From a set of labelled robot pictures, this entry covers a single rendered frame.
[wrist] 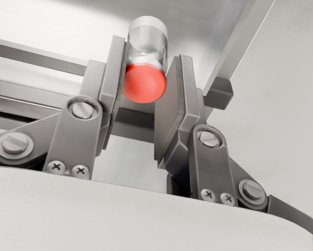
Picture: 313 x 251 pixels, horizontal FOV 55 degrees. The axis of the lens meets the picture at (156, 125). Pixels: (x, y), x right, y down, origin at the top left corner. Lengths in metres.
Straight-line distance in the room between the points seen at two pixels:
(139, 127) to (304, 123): 1.44
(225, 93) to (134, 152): 0.12
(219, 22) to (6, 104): 0.18
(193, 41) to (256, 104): 1.27
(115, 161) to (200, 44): 0.16
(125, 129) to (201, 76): 0.08
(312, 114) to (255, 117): 0.27
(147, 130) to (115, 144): 0.06
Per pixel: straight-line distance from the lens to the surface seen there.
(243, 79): 1.38
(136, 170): 0.34
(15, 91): 0.28
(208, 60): 0.22
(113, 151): 0.32
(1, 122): 0.28
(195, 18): 0.23
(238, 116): 1.52
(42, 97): 0.27
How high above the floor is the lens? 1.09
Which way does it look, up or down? 46 degrees down
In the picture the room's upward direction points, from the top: 178 degrees counter-clockwise
